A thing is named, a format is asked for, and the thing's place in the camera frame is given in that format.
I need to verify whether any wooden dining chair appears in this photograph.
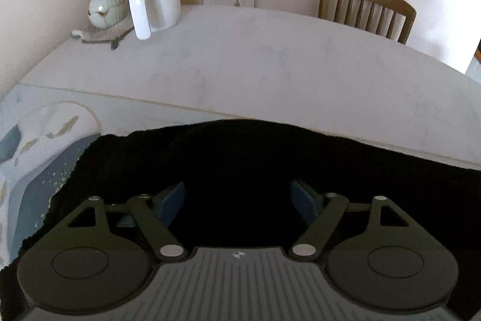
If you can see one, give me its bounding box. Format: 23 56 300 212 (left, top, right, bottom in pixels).
318 0 417 45

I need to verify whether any pale green ceramic teapot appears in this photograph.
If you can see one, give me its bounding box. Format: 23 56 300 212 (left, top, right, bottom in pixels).
88 0 129 29

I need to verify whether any black garment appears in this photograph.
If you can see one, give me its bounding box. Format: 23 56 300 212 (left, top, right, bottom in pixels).
1 120 480 320

